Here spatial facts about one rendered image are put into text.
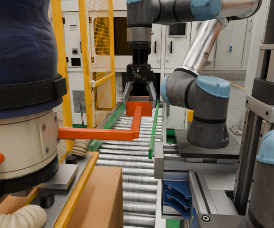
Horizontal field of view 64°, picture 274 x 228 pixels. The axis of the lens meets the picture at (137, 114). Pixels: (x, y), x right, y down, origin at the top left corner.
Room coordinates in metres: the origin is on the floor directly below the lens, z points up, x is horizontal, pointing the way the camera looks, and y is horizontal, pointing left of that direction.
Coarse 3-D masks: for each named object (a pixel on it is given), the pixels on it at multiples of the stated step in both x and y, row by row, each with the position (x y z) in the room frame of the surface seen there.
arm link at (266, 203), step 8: (264, 136) 0.29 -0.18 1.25; (272, 136) 0.27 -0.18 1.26; (264, 144) 0.27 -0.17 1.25; (272, 144) 0.25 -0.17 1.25; (264, 152) 0.27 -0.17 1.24; (272, 152) 0.25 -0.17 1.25; (264, 160) 0.26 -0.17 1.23; (272, 160) 0.25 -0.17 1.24; (256, 168) 0.28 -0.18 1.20; (264, 168) 0.26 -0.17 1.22; (272, 168) 0.25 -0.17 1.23; (256, 176) 0.27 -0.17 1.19; (264, 176) 0.26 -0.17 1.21; (272, 176) 0.24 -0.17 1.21; (256, 184) 0.27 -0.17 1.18; (264, 184) 0.25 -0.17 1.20; (272, 184) 0.24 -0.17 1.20; (256, 192) 0.27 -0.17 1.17; (264, 192) 0.25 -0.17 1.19; (272, 192) 0.24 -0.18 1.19; (256, 200) 0.26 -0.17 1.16; (264, 200) 0.25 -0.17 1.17; (272, 200) 0.24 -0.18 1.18; (256, 208) 0.26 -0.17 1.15; (264, 208) 0.25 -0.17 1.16; (272, 208) 0.24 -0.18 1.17; (256, 216) 0.26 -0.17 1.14; (264, 216) 0.24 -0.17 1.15; (272, 216) 0.23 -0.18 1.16; (264, 224) 0.24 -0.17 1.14; (272, 224) 0.23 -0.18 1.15
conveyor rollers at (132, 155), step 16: (160, 112) 2.75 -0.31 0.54; (112, 128) 2.18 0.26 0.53; (128, 128) 2.16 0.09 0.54; (144, 128) 2.14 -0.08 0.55; (160, 128) 2.14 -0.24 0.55; (112, 144) 1.81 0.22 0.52; (128, 144) 1.79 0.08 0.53; (144, 144) 1.77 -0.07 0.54; (112, 160) 1.47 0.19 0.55; (128, 160) 1.52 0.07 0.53; (144, 160) 1.50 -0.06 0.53; (128, 176) 1.26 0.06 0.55; (144, 176) 1.26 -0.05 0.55; (128, 192) 1.10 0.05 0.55; (144, 192) 1.14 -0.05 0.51; (128, 208) 0.97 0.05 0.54; (144, 208) 0.97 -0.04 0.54; (128, 224) 0.88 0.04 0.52; (144, 224) 0.87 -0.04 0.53
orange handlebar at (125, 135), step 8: (136, 112) 0.61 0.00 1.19; (136, 120) 0.54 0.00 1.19; (64, 128) 0.47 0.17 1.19; (72, 128) 0.48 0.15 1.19; (80, 128) 0.48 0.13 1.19; (88, 128) 0.48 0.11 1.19; (96, 128) 0.48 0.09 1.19; (136, 128) 0.48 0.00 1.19; (64, 136) 0.46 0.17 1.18; (72, 136) 0.46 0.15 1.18; (80, 136) 0.46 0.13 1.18; (88, 136) 0.46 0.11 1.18; (96, 136) 0.46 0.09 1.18; (104, 136) 0.46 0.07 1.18; (112, 136) 0.46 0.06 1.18; (120, 136) 0.46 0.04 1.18; (128, 136) 0.45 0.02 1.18; (136, 136) 0.46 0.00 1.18; (0, 160) 0.35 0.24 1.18
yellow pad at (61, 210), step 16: (64, 160) 0.53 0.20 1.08; (80, 160) 0.53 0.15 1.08; (96, 160) 0.56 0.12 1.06; (80, 176) 0.46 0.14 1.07; (48, 192) 0.36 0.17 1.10; (64, 192) 0.40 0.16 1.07; (80, 192) 0.41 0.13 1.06; (48, 208) 0.35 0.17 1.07; (64, 208) 0.36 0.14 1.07; (48, 224) 0.31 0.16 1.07; (64, 224) 0.32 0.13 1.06
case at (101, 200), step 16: (96, 176) 0.66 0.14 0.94; (112, 176) 0.66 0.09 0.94; (32, 192) 0.57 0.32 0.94; (96, 192) 0.57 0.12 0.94; (112, 192) 0.57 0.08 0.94; (0, 208) 0.50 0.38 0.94; (16, 208) 0.50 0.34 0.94; (80, 208) 0.50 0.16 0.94; (96, 208) 0.50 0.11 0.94; (112, 208) 0.50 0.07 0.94; (80, 224) 0.44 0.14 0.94; (96, 224) 0.44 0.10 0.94; (112, 224) 0.49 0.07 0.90
